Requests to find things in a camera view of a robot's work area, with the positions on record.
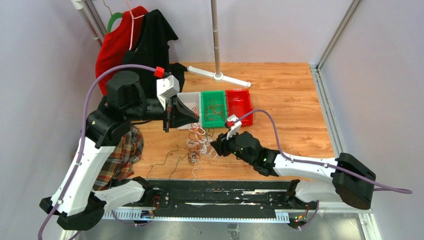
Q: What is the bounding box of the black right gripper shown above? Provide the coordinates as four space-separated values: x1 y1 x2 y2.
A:
211 128 255 166

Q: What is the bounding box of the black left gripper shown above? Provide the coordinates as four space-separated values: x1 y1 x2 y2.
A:
124 93 200 132

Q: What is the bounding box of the cable bundle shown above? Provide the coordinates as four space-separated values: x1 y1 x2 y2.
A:
185 122 216 180

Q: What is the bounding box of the orange cable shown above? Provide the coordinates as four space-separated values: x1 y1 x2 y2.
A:
202 97 226 123

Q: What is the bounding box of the thin black cable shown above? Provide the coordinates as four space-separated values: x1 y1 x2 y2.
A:
146 144 188 181

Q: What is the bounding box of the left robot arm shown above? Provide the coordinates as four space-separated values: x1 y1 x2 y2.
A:
39 70 199 231

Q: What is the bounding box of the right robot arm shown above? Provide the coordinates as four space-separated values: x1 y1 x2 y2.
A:
211 131 376 210

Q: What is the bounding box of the white plastic bin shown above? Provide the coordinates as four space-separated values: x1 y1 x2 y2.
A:
177 91 203 127

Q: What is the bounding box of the green plastic bin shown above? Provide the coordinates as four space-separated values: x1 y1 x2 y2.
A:
200 90 228 128

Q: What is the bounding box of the red plastic bin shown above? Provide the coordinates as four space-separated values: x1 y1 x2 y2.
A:
225 89 253 117

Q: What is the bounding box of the white stand with metal pole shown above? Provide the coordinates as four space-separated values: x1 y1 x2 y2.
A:
187 0 252 89

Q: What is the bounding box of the plaid flannel shirt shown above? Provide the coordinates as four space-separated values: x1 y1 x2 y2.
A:
92 124 144 191

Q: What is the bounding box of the black t-shirt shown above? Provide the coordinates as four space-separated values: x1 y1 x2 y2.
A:
122 9 187 92

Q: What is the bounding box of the red t-shirt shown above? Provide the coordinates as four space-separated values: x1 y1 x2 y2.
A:
95 6 148 78

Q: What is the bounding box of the pink clothes hanger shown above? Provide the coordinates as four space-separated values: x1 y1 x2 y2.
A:
125 0 145 50

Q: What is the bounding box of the green clothes hanger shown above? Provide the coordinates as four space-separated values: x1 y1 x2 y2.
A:
106 12 123 34

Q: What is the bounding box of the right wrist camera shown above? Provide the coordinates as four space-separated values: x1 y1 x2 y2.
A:
225 114 242 140

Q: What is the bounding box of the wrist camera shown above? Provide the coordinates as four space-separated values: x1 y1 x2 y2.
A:
153 66 180 110
225 114 242 140

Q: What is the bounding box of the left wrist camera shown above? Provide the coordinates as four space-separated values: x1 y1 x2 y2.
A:
153 66 180 110

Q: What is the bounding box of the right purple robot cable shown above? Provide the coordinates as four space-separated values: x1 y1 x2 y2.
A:
228 109 413 230

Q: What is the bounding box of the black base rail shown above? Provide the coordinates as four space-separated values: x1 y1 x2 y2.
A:
125 179 317 220

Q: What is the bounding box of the clothes rack metal frame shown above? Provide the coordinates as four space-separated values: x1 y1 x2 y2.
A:
71 0 107 46

